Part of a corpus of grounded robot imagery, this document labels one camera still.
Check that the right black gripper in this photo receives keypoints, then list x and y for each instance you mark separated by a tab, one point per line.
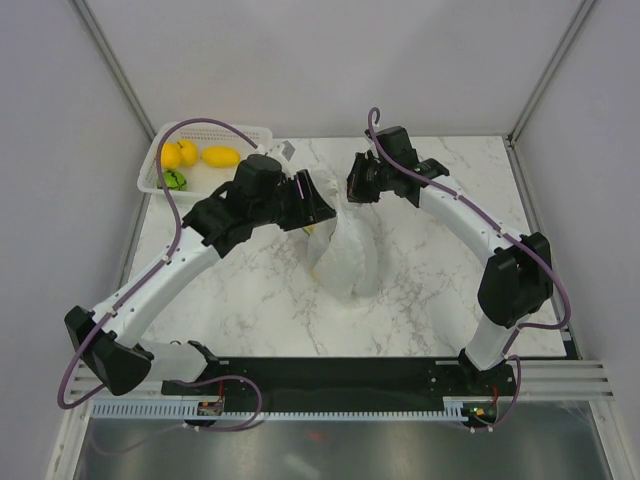
355	189

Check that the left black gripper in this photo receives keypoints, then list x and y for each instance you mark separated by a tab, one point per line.
313	208

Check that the white lemon-print plastic bag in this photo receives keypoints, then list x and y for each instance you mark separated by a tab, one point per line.
340	252

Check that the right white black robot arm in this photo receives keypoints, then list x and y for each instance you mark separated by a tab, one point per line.
515	282

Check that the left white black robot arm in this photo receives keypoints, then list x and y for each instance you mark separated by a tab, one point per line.
108	337

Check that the yellow fake mango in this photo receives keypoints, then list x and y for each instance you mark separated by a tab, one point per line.
220	157

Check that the small yellow fake lemon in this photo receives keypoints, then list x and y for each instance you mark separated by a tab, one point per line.
189	152

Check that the green black-striped fake fruit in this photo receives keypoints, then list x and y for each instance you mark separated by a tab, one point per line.
173	180

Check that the large yellow fake lemon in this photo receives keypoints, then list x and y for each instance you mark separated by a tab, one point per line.
170	156

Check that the white plastic fruit basket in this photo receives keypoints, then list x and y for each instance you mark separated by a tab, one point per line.
201	180

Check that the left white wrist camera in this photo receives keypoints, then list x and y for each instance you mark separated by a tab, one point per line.
282	151

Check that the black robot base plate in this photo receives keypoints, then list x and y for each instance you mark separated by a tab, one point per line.
362	384

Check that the white slotted cable duct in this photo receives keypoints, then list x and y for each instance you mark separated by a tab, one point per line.
192	410

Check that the left aluminium frame post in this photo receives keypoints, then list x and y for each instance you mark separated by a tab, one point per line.
89	22

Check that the aluminium frame post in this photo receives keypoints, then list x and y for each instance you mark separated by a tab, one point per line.
568	39
89	22

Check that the right aluminium frame post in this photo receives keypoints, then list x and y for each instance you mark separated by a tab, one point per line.
568	39

